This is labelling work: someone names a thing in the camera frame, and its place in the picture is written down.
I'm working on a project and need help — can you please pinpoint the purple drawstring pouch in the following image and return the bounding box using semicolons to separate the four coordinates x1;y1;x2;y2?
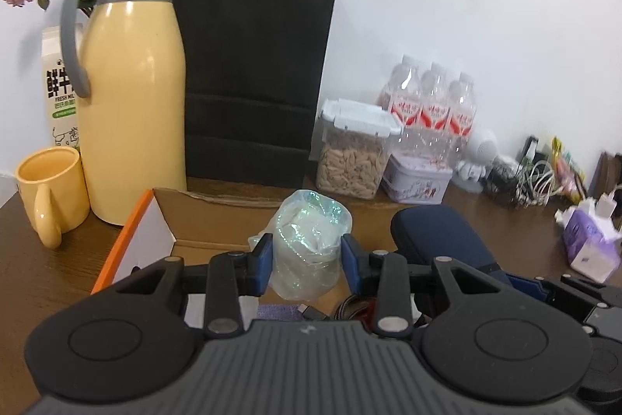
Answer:
255;304;299;321

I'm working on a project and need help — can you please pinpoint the lilac printed tin box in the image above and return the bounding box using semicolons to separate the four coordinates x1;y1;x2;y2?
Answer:
381;151;454;204

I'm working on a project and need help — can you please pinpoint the yellow green snack packet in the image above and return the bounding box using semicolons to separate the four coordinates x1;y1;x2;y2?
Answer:
551;137;586;202

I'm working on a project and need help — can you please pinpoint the iridescent plastic bag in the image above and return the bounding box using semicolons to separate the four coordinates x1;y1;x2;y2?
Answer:
248;189;353;301

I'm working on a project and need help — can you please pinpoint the small white robot toy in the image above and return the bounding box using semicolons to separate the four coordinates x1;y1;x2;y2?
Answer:
454;128;500;194

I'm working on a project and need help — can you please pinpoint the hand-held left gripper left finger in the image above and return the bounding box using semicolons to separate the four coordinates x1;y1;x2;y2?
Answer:
114;233;275;339

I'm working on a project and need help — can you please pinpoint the white charger plug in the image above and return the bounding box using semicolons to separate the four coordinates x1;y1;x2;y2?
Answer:
580;196;618;221

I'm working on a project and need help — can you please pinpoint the tangle of charger cables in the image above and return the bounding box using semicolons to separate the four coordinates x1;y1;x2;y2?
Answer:
486;155;559;209

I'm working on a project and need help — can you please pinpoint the navy fabric pouch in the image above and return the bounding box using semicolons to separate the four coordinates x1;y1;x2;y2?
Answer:
390;206;516;313

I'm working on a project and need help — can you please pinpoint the clear nut container white lid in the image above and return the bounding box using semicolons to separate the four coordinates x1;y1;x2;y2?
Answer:
315;98;404;200

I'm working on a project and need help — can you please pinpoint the yellow thermos jug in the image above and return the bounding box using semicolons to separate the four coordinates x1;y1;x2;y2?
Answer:
59;0;188;227

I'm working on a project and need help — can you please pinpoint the red cardboard box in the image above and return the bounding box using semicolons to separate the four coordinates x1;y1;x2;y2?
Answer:
90;186;423;333

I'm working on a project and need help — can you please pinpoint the black paper bag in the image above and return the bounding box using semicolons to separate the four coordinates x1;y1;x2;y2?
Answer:
171;0;341;189

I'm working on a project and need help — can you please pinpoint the brown board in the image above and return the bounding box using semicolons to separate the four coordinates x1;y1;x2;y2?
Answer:
595;151;622;202

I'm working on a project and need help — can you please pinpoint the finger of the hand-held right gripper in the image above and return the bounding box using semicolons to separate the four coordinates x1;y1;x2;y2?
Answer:
503;274;564;306

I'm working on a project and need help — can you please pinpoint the braided cable with pink tie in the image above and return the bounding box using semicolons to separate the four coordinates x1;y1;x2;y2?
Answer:
333;293;380;321

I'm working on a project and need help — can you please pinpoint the white milk carton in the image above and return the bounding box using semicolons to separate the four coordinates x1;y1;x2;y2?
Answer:
40;23;91;151

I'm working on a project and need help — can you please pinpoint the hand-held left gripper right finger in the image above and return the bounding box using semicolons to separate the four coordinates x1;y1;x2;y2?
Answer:
340;233;513;339

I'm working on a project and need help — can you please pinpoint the purple tissue pack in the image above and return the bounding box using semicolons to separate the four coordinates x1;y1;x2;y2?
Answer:
555;206;622;284

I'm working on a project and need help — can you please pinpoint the black usb cable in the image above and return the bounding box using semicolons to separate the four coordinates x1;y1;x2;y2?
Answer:
299;304;331;321

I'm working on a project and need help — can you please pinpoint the yellow mug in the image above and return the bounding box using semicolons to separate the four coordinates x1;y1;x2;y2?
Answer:
14;146;91;249

